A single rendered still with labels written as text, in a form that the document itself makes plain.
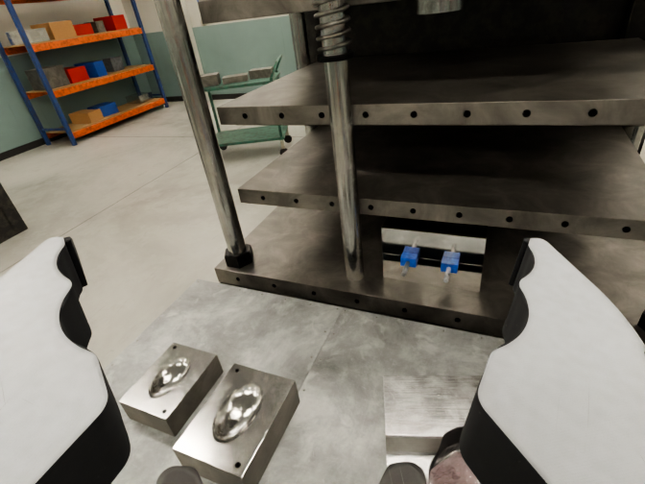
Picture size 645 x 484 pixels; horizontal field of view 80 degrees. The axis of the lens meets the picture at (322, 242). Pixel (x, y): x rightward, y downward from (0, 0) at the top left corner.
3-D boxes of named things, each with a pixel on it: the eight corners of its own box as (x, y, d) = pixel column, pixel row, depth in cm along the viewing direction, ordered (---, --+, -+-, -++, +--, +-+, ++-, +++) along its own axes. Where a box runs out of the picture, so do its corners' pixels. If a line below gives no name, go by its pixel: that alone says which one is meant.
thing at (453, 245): (479, 292, 106) (486, 238, 97) (383, 278, 117) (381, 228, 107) (490, 207, 144) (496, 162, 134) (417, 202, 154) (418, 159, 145)
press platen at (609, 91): (727, 126, 69) (739, 96, 66) (220, 125, 111) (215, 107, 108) (634, 55, 124) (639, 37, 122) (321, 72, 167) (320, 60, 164)
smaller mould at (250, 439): (250, 498, 67) (241, 478, 63) (183, 469, 73) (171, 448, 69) (300, 401, 82) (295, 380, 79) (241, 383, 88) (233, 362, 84)
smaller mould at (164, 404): (175, 437, 79) (165, 420, 76) (129, 418, 84) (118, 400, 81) (224, 372, 92) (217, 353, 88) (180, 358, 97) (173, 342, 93)
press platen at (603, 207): (675, 244, 82) (683, 224, 79) (240, 203, 124) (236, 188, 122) (612, 132, 138) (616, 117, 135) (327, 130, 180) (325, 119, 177)
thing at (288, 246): (702, 375, 85) (713, 356, 81) (218, 281, 135) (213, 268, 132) (624, 201, 148) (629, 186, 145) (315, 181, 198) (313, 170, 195)
